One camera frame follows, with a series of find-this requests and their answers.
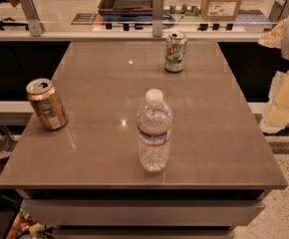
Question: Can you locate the open grey tray box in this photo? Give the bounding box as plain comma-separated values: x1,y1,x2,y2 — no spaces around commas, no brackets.
98,0,152,13

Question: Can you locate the orange soda can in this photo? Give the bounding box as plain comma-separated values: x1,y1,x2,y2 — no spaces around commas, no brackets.
26,78,68,130

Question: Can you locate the grey table drawer front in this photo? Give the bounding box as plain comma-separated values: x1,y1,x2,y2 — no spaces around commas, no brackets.
22,199,265,227

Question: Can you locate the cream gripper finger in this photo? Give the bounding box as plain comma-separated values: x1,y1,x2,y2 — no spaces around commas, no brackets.
260,71,289,133
258,19,287,49

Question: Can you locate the left metal glass post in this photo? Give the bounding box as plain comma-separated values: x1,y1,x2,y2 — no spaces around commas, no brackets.
20,0,45,37

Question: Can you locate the brown cardboard box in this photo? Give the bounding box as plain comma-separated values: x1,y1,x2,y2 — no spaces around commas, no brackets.
200,0,242,21

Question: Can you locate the green white 7up can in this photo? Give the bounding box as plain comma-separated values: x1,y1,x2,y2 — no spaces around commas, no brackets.
164,31,187,73

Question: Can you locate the clear plastic water bottle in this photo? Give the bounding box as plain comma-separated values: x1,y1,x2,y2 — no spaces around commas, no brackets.
137,89,172,173

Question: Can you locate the colourful snack bag bin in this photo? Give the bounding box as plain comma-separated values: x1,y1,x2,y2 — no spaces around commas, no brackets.
3,208,55,239

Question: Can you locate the middle metal glass post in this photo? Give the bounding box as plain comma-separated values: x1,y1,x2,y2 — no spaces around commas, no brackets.
152,0,164,37

